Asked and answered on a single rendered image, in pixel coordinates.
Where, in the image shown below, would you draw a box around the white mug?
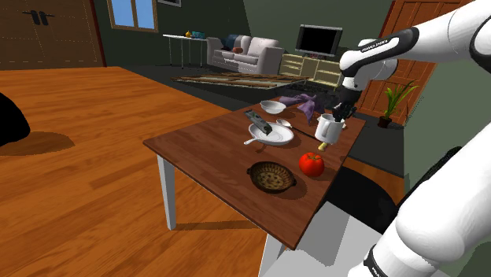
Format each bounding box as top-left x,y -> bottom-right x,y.
314,113 -> 346,145

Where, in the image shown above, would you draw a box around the purple cloth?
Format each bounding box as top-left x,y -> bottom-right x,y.
279,93 -> 326,127

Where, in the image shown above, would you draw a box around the green potted plant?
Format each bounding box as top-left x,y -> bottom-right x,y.
377,80 -> 420,130

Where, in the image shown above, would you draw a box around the beige television cabinet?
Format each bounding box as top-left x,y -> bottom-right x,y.
278,53 -> 345,89

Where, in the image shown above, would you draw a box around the orange panelled door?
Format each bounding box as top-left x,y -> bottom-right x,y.
356,0 -> 474,126

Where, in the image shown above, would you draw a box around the black television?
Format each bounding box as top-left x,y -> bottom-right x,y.
294,24 -> 344,58

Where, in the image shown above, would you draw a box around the white bowl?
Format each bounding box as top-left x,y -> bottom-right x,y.
260,100 -> 287,115

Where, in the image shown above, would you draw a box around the red tomato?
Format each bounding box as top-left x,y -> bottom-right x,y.
298,152 -> 326,179

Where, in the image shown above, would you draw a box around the white sofa with cushions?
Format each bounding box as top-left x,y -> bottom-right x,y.
206,35 -> 286,76

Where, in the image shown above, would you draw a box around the brown woven basket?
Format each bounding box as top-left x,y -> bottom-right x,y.
246,161 -> 298,194

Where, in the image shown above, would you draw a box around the striped brown rug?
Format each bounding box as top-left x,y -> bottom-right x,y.
170,72 -> 310,90

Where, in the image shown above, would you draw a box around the brown wooden table white legs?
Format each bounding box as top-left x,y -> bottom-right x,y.
142,96 -> 367,277

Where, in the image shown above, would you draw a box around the grey robot stand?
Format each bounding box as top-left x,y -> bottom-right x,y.
285,201 -> 389,277

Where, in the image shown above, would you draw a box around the white side table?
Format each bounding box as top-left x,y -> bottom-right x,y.
162,30 -> 209,70

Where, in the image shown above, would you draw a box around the brown wooden double door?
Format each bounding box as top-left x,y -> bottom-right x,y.
0,0 -> 107,71

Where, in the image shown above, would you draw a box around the black rounded object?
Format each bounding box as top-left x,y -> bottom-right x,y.
0,91 -> 31,147

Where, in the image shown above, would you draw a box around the white pan with handle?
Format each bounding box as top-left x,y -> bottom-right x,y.
243,122 -> 296,147

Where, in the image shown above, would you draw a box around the window with wooden frame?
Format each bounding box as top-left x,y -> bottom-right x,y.
105,0 -> 160,33

